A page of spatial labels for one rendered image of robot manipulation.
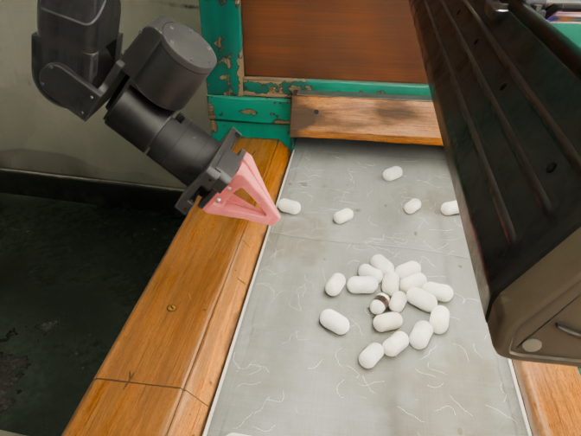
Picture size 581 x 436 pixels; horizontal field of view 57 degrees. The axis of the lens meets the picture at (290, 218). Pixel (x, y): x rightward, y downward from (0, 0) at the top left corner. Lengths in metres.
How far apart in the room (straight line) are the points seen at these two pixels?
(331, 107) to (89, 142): 1.50
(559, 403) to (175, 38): 0.48
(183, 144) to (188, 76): 0.07
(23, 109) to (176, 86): 1.90
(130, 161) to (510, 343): 2.10
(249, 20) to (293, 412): 0.66
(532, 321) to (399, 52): 0.80
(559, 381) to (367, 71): 0.59
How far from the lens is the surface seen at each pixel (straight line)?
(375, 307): 0.63
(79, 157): 2.35
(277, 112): 0.99
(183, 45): 0.51
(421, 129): 0.93
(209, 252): 0.70
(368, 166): 0.96
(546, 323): 0.18
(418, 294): 0.65
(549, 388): 0.58
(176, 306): 0.62
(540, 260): 0.18
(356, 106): 0.93
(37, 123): 2.39
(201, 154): 0.54
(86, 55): 0.53
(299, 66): 0.97
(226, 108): 1.01
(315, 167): 0.95
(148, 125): 0.54
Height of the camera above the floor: 1.17
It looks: 33 degrees down
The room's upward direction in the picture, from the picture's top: straight up
